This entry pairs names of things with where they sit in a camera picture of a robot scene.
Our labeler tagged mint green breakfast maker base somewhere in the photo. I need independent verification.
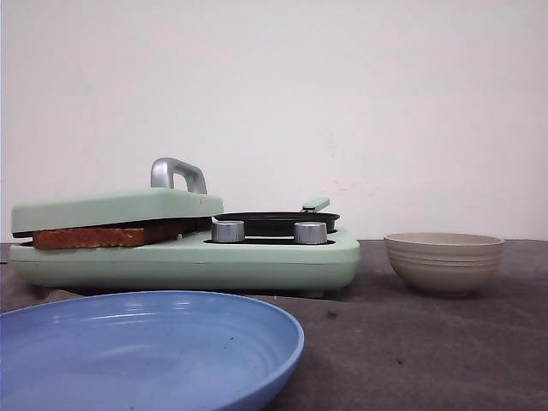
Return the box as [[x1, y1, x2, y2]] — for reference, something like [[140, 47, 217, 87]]
[[9, 229, 360, 293]]

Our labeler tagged grey table cloth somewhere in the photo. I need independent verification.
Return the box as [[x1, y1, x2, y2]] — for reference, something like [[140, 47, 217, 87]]
[[0, 238, 548, 411]]

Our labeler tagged silver control knob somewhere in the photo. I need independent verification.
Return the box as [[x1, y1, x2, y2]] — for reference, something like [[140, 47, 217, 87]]
[[294, 222, 328, 245], [211, 220, 245, 243]]

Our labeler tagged breakfast maker hinged lid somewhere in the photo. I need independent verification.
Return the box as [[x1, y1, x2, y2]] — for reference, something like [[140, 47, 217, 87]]
[[11, 158, 223, 238]]

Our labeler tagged blue plastic plate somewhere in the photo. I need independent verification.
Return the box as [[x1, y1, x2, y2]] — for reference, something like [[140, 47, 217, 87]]
[[1, 291, 305, 410]]

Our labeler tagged beige ribbed bowl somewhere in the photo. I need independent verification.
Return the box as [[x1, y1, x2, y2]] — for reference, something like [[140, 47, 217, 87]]
[[384, 232, 505, 296]]

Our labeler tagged right silver control knob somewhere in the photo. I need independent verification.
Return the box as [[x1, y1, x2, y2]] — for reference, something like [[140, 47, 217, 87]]
[[294, 222, 328, 245]]

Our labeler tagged left silver control knob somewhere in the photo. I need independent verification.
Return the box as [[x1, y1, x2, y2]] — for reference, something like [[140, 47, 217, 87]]
[[211, 220, 245, 243]]

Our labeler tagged bread slice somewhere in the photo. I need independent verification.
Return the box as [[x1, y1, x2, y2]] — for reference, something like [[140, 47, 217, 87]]
[[142, 217, 212, 244], [33, 228, 147, 249]]

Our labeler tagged black round frying pan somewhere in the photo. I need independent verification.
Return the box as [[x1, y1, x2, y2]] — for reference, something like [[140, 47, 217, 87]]
[[214, 197, 340, 236]]

